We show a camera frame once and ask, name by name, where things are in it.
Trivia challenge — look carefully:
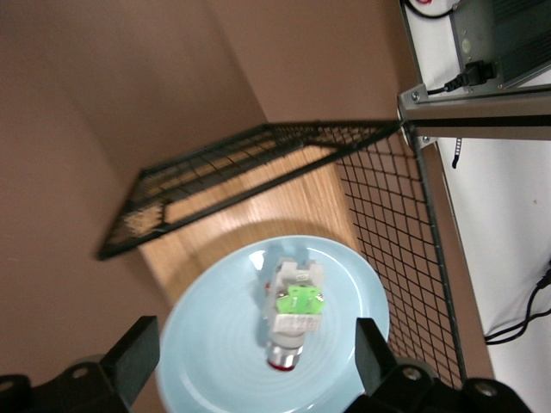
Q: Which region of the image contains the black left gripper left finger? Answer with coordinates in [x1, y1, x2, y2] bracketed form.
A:
[0, 316, 160, 413]

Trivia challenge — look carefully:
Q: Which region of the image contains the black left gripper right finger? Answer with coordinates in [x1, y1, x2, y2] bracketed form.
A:
[350, 317, 530, 413]

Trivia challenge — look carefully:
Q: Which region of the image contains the light blue round plate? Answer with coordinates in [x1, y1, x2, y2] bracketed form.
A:
[157, 235, 391, 413]

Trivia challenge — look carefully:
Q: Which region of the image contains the red push button green block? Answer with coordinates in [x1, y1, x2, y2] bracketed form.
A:
[257, 256, 326, 372]

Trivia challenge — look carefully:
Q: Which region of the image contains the brown table cover sheet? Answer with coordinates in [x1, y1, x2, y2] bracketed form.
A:
[0, 0, 434, 413]

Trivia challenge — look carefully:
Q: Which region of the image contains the dark finned power supply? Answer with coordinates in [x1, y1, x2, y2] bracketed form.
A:
[449, 0, 551, 89]

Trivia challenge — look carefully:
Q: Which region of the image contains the thin black cable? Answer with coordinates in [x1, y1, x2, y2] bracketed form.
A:
[484, 266, 551, 345]
[404, 0, 464, 19]

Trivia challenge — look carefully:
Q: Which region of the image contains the grey table edge rail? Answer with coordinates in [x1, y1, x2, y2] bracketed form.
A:
[399, 0, 468, 382]

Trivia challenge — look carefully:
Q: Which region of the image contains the black wire tray wooden base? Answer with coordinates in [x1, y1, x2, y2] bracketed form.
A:
[95, 119, 468, 391]

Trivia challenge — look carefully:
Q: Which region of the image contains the aluminium camera post with bracket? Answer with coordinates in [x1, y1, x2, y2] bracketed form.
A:
[396, 83, 551, 150]

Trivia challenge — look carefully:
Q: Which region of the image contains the black power cord plug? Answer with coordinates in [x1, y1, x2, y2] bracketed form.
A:
[425, 59, 497, 96]

